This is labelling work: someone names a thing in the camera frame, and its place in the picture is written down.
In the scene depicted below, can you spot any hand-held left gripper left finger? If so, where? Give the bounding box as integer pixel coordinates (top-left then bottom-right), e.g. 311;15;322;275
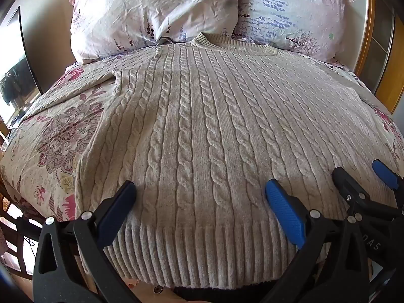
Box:
33;181;141;303

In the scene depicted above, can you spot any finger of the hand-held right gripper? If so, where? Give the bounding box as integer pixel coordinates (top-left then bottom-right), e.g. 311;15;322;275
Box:
332;166;372;211
372;159;404;197

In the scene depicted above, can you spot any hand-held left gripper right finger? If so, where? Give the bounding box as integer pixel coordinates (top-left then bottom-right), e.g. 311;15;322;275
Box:
262;179;370;303

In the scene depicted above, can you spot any beige cable-knit sweater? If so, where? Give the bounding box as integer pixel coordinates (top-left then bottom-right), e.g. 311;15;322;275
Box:
74;32;400;290

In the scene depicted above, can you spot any floral bedspread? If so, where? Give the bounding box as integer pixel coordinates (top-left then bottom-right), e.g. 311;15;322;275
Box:
0;50;404;228

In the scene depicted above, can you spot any dark wooden chair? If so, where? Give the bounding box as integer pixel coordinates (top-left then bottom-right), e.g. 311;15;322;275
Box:
0;180;43;280

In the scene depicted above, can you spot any wooden headboard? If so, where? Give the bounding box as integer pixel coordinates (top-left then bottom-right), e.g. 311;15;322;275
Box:
353;0;404;115

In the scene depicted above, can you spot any flat screen television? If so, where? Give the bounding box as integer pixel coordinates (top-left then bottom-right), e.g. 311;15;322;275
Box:
0;6;44;131

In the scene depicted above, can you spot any pale blue floral pillow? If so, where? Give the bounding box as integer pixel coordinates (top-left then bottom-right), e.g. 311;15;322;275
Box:
234;0;355;63

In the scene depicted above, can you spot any pink floral pillow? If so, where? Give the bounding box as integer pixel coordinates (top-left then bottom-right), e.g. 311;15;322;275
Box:
69;0;239;66

